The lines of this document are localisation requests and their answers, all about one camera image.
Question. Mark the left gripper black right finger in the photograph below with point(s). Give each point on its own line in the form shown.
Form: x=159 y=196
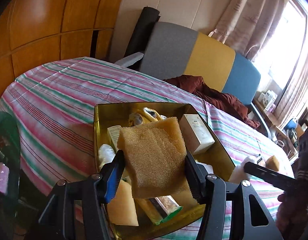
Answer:
x=195 y=174

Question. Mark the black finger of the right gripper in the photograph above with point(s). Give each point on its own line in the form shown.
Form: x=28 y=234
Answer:
x=276 y=179

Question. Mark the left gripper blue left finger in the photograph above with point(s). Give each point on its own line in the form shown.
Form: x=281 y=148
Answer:
x=111 y=176

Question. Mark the white foam block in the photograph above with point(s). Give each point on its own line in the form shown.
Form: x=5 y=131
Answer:
x=208 y=168

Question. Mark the yellow cylinder sponge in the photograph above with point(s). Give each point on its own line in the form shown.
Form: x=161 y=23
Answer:
x=272 y=163

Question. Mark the beige carton box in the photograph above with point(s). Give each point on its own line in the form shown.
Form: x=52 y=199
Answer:
x=195 y=133

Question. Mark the white plastic ball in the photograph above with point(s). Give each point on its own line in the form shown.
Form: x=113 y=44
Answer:
x=239 y=174

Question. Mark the small green box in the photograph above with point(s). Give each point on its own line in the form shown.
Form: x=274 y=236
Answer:
x=113 y=135

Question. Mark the tan wedge sponge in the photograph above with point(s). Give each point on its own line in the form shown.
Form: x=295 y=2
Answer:
x=155 y=158

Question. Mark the long cracker packet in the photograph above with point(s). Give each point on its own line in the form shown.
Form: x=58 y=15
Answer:
x=160 y=209

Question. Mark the right hand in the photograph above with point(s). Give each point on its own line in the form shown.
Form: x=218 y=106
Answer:
x=292 y=214

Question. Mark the gold tray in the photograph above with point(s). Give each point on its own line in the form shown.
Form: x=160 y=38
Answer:
x=111 y=114

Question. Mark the wooden desk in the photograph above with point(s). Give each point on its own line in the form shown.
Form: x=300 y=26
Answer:
x=280 y=134

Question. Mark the white boxes on desk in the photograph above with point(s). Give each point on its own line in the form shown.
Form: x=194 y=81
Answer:
x=267 y=100

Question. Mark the striped bed sheet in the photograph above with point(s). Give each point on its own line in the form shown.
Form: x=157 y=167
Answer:
x=54 y=108

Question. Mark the maroon jacket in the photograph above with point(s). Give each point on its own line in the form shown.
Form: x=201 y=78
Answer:
x=222 y=101

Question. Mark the green basket with items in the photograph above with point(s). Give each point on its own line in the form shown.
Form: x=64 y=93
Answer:
x=9 y=164

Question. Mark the tricolour armchair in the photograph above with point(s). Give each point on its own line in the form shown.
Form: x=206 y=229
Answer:
x=174 y=50

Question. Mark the wooden wardrobe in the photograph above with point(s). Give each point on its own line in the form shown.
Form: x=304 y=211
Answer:
x=34 y=32

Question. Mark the patterned curtain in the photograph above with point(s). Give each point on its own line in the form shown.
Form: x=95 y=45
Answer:
x=247 y=25

